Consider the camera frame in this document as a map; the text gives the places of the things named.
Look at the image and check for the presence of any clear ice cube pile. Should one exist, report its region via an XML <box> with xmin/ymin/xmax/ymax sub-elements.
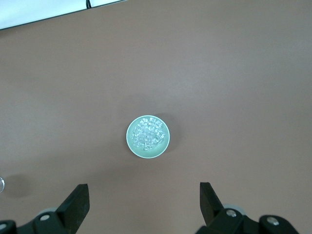
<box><xmin>131</xmin><ymin>117</ymin><xmax>167</xmax><ymax>152</ymax></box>

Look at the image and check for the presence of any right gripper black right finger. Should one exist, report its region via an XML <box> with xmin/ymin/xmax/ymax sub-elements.
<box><xmin>196</xmin><ymin>181</ymin><xmax>299</xmax><ymax>234</ymax></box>

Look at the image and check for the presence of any green ceramic bowl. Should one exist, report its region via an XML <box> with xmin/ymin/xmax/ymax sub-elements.
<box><xmin>126</xmin><ymin>115</ymin><xmax>172</xmax><ymax>159</ymax></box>

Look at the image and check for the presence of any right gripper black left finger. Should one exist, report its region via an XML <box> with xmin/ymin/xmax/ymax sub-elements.
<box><xmin>0</xmin><ymin>184</ymin><xmax>90</xmax><ymax>234</ymax></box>

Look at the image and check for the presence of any brown table cover mat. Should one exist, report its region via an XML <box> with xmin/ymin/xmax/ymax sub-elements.
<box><xmin>0</xmin><ymin>0</ymin><xmax>312</xmax><ymax>234</ymax></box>

